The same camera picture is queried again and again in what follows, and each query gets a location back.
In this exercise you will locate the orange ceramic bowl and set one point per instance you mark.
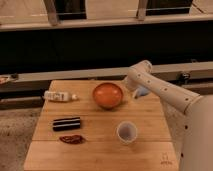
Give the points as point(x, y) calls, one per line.
point(107, 95)

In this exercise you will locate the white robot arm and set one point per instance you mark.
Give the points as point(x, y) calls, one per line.
point(197, 147)

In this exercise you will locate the blue sponge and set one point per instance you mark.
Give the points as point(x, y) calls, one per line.
point(141, 91)

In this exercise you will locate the white plastic bottle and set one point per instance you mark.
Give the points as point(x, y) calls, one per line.
point(59, 96)

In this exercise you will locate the translucent plastic cup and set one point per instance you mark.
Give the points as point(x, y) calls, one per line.
point(126, 132)

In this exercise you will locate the black white striped box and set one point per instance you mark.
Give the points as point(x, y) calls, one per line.
point(66, 124)

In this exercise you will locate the dark red chili pepper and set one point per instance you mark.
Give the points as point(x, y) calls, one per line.
point(73, 139)

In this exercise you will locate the wooden table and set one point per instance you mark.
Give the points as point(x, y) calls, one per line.
point(101, 151)

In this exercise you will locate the grey metal rail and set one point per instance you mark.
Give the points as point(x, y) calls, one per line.
point(39, 80)

